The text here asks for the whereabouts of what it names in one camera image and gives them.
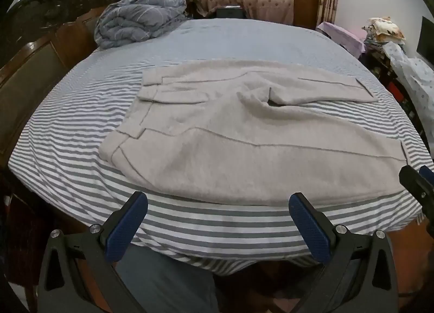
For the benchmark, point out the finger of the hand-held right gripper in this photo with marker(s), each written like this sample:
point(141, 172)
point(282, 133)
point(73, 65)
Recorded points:
point(426, 172)
point(415, 186)

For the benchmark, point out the beige pants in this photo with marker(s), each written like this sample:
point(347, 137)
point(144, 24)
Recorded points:
point(220, 136)

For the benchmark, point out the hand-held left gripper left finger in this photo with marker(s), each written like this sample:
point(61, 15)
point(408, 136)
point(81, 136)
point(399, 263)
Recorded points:
point(126, 230)

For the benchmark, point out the light blue plastic cover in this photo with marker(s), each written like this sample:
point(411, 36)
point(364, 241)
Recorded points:
point(413, 79)

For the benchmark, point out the black box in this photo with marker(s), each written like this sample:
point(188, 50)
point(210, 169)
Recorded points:
point(230, 13)

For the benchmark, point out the black monitor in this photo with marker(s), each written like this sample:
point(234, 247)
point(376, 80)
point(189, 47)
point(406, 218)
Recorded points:
point(426, 40)

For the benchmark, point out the person's grey trousers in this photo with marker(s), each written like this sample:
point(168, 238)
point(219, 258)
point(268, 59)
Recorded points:
point(162, 286)

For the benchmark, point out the blue-grey duvet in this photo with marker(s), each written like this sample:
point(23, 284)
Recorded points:
point(135, 21)

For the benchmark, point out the bed with grey striped sheet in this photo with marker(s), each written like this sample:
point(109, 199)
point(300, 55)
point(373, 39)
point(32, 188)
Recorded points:
point(203, 231)

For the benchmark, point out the dark wooden headboard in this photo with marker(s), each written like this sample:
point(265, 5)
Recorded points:
point(40, 72)

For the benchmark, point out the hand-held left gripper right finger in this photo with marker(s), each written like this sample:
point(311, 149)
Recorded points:
point(310, 230)

